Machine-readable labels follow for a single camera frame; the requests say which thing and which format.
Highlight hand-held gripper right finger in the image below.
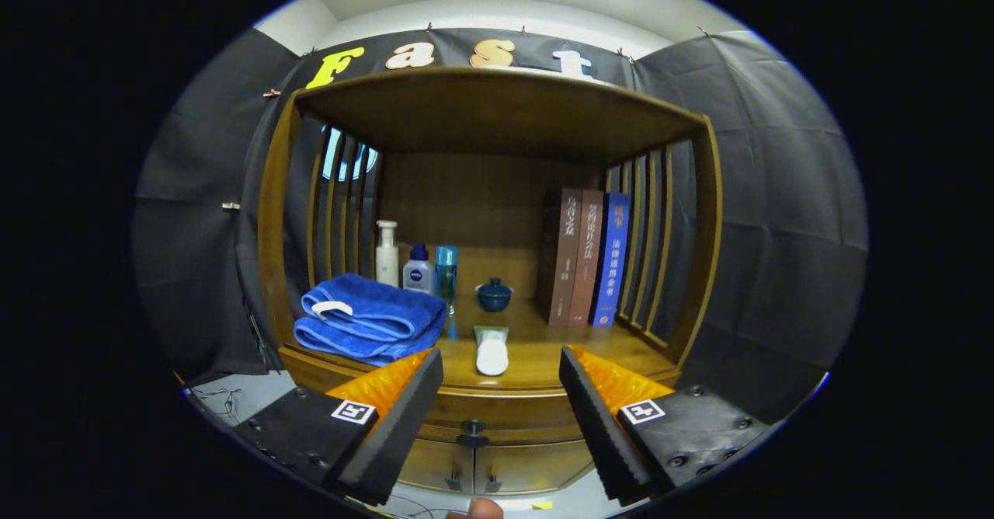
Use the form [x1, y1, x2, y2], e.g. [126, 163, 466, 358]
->
[558, 345, 780, 503]

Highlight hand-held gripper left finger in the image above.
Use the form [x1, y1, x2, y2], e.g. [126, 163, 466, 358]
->
[233, 348, 445, 507]

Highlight white tube with green end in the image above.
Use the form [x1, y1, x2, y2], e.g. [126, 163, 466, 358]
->
[473, 326, 510, 377]

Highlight brown wooden countertop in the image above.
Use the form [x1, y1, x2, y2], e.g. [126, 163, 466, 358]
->
[280, 294, 680, 392]

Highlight brown wooden cabinet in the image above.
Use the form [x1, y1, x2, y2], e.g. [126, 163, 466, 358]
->
[256, 66, 725, 496]

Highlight folded blue towel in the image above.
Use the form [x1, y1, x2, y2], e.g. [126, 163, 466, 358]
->
[293, 273, 448, 367]

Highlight white lotion bottle blue cap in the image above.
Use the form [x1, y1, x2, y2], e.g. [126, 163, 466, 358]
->
[402, 243, 436, 295]

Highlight clear teal bottle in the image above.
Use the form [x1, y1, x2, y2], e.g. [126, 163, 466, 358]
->
[436, 245, 459, 315]

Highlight dark blue lidded teacup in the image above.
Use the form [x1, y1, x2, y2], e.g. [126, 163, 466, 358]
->
[475, 277, 513, 313]

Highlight reddish brown book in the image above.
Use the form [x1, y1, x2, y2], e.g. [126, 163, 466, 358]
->
[568, 190, 605, 327]

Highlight white pump bottle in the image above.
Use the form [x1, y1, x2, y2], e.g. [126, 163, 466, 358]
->
[375, 220, 400, 287]

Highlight blue book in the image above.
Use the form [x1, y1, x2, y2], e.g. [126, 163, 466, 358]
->
[590, 192, 631, 328]

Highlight thin floor cables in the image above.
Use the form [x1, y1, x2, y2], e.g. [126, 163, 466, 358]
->
[190, 387, 243, 423]

